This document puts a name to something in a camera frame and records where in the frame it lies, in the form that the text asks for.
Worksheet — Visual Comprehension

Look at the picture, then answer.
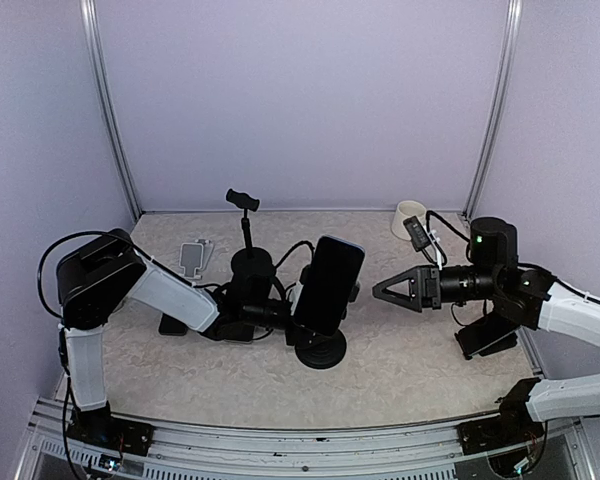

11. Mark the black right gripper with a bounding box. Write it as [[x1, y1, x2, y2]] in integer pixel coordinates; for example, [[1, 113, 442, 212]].
[[374, 264, 502, 313]]

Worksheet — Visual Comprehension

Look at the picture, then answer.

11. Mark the blue phone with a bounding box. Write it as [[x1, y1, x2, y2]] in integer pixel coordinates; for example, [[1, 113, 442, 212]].
[[293, 235, 365, 337]]

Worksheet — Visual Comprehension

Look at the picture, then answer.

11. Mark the black front stand with pole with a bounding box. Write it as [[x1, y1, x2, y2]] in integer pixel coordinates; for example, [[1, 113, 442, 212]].
[[285, 264, 347, 370]]

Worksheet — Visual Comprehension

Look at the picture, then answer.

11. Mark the black round stand base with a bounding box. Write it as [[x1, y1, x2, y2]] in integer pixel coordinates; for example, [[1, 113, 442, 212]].
[[226, 188, 275, 279]]

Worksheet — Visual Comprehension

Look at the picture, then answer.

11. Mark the black phone with silver back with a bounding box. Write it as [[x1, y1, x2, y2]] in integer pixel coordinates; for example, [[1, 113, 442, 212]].
[[224, 335, 254, 344]]

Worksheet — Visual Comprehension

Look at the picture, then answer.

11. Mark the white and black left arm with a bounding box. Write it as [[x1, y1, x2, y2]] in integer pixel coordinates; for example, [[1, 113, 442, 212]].
[[42, 229, 296, 445]]

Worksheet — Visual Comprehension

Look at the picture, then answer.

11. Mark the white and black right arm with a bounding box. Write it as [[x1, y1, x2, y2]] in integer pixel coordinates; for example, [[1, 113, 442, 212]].
[[372, 217, 600, 444]]

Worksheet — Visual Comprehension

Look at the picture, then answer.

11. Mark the black folding phone stand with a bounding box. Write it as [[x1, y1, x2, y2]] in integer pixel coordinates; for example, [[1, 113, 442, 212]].
[[455, 332, 517, 360]]

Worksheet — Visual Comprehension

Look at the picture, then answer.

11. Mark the white folding phone stand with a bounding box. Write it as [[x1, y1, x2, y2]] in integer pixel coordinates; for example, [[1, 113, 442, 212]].
[[179, 239, 214, 280]]

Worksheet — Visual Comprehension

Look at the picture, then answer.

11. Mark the white ceramic mug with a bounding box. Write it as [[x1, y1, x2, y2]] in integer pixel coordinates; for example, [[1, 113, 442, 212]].
[[391, 200, 427, 241]]

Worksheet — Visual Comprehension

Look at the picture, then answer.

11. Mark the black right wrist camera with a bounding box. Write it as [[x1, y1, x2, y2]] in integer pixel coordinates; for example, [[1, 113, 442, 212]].
[[403, 216, 431, 252]]

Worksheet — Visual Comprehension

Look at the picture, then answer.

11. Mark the aluminium front rail base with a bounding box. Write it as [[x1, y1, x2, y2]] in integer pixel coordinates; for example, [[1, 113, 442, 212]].
[[11, 396, 598, 479]]

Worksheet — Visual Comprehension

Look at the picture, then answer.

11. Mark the right aluminium frame post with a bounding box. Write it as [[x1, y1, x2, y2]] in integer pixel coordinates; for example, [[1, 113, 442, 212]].
[[463, 0, 524, 219]]

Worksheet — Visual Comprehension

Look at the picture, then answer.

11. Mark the aluminium frame post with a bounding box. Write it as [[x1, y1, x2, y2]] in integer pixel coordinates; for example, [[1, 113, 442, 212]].
[[463, 0, 524, 219], [80, 0, 143, 222]]

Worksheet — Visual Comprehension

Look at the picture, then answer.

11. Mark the left aluminium frame post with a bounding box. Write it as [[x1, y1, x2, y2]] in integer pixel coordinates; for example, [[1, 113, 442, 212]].
[[80, 0, 143, 222]]

